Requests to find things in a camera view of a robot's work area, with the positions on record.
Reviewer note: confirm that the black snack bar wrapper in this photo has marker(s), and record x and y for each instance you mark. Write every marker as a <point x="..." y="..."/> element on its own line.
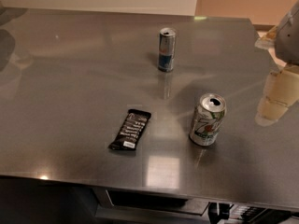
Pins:
<point x="131" y="130"/>

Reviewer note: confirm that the white green 7up can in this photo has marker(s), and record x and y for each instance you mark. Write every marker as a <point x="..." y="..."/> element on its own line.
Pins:
<point x="208" y="116"/>

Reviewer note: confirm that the grey under-table shelf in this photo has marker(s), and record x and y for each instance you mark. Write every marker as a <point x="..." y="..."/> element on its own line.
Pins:
<point x="149" y="205"/>

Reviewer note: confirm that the blue silver Red Bull can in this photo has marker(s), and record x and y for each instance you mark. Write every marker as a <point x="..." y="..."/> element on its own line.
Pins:
<point x="167" y="44"/>

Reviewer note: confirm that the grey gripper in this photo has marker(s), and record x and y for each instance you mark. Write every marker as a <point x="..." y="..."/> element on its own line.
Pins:
<point x="289" y="39"/>

